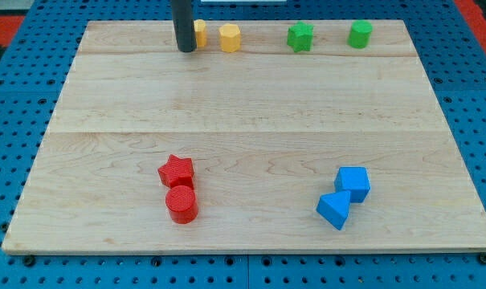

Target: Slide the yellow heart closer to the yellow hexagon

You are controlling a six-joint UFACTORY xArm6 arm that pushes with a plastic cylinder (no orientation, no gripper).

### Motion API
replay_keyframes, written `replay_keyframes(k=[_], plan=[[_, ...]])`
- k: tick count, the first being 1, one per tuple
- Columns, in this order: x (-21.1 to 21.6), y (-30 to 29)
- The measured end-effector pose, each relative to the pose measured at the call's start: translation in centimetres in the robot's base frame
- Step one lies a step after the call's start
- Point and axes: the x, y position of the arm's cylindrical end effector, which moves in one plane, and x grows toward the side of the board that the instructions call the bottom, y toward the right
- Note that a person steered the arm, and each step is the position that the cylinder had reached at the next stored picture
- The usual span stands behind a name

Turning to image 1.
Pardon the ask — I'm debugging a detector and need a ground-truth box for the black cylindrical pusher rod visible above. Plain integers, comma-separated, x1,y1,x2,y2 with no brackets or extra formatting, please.
170,0,197,53

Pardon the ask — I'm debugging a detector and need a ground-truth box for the yellow heart block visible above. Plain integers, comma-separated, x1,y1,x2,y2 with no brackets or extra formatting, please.
194,19,207,47

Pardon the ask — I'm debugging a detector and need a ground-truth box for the yellow hexagon block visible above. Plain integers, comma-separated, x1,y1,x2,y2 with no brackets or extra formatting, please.
218,23,241,53

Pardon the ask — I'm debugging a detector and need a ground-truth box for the green star block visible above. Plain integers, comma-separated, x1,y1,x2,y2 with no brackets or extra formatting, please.
287,21,314,53

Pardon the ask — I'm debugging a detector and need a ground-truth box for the wooden board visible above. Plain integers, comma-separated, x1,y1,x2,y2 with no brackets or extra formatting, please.
2,20,486,255

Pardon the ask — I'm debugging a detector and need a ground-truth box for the red star block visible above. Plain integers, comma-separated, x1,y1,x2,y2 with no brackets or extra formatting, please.
157,154,194,189

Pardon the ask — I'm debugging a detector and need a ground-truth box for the green cylinder block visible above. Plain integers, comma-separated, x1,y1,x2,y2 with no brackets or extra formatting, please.
347,20,373,49

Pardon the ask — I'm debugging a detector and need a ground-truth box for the red cylinder block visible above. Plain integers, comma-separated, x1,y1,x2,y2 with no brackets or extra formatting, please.
165,185,198,224

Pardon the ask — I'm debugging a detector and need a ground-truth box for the blue cube block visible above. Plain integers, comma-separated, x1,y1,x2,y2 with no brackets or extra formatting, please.
334,167,370,203

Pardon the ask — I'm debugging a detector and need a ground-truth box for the blue triangle block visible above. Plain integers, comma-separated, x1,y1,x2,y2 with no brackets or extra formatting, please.
316,190,350,230

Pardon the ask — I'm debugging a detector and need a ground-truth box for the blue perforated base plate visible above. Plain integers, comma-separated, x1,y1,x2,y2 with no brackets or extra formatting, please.
0,1,486,288

